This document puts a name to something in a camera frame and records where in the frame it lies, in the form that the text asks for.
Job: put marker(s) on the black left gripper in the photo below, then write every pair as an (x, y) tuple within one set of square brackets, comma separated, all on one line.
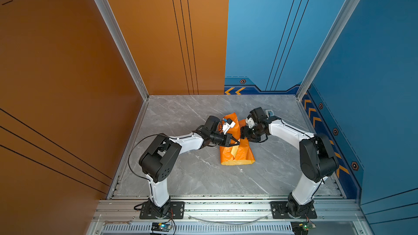
[(228, 138)]

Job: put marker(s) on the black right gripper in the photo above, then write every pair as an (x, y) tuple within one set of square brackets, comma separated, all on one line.
[(244, 134)]

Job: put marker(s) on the yellow wrapping paper sheet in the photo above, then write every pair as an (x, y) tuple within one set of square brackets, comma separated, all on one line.
[(239, 154)]

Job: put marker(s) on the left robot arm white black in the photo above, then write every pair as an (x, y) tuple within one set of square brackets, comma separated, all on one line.
[(159, 159)]

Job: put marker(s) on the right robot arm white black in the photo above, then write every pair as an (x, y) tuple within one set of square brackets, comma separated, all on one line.
[(316, 155)]

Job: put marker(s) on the white tape dispenser blue roll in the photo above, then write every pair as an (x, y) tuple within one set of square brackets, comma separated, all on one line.
[(269, 113)]

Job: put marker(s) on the left green circuit board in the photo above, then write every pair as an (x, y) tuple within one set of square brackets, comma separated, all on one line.
[(164, 228)]

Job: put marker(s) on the green circuit board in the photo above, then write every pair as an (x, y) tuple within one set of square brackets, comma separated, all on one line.
[(302, 228), (164, 228)]

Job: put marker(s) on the right green circuit board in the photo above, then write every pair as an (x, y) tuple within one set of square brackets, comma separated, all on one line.
[(302, 228)]

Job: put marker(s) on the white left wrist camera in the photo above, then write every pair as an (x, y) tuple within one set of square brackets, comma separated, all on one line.
[(227, 124)]

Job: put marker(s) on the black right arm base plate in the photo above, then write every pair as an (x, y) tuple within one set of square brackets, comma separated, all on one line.
[(290, 210)]

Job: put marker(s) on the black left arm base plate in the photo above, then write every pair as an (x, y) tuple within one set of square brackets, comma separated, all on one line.
[(171, 209)]

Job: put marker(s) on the aluminium front rail frame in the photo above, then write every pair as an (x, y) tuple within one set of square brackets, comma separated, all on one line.
[(229, 215)]

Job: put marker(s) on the left aluminium corner post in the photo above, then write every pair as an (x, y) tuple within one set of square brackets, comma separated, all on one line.
[(119, 40)]

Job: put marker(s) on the aluminium corner post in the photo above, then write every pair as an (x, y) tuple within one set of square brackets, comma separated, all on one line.
[(119, 40), (336, 29)]

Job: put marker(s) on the right aluminium corner post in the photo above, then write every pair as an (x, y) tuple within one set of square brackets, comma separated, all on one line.
[(336, 29)]

